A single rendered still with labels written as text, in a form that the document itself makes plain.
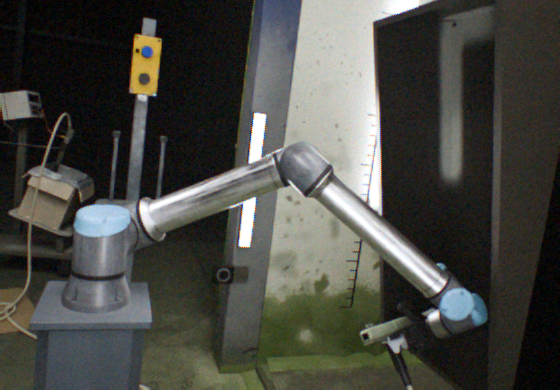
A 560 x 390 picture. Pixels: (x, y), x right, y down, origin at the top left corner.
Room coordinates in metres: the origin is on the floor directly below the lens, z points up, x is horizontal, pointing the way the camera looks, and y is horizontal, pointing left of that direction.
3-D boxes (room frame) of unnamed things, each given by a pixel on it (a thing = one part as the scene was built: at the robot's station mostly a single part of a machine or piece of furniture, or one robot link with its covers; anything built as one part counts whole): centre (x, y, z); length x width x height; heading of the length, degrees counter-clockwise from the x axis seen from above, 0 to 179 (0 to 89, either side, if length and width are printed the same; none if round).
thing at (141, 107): (2.14, 0.67, 0.82); 0.06 x 0.06 x 1.64; 19
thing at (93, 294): (1.28, 0.48, 0.69); 0.19 x 0.19 x 0.10
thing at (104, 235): (1.28, 0.48, 0.83); 0.17 x 0.15 x 0.18; 174
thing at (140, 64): (2.09, 0.65, 1.42); 0.12 x 0.06 x 0.26; 109
